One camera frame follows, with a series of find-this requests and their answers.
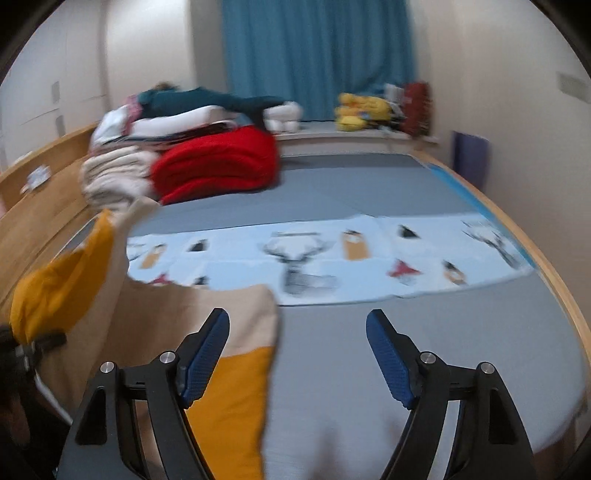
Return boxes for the folded red blanket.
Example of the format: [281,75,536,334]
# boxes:
[150,124,280,206]

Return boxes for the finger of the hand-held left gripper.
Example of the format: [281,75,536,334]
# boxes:
[28,333,68,360]

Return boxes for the folded cream blanket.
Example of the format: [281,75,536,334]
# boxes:
[81,145,160,213]

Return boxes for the folded patterned clothes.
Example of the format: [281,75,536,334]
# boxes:
[90,95,259,151]

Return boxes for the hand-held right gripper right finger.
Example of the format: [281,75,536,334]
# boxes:
[366,309,539,480]

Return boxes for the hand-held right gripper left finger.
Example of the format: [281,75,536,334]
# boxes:
[55,308,230,480]

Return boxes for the white paper tag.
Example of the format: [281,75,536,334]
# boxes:
[21,165,51,195]

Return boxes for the white window ledge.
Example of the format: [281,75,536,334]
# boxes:
[272,120,439,147]

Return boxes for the beige and yellow jacket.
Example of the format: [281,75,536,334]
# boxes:
[9,196,282,480]

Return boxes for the teal plush toy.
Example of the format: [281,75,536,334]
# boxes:
[139,85,289,125]

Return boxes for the purple mat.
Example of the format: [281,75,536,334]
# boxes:
[450,130,490,191]

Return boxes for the blue curtain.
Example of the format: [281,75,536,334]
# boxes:
[222,0,419,123]

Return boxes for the white plush toy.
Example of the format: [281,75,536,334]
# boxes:
[263,100,304,134]

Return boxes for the dark red bag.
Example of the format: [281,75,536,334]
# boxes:
[402,82,433,138]

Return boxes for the deer printed bed sheet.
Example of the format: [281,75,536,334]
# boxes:
[124,215,539,308]

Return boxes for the wooden bed frame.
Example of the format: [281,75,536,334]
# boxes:
[0,122,591,480]

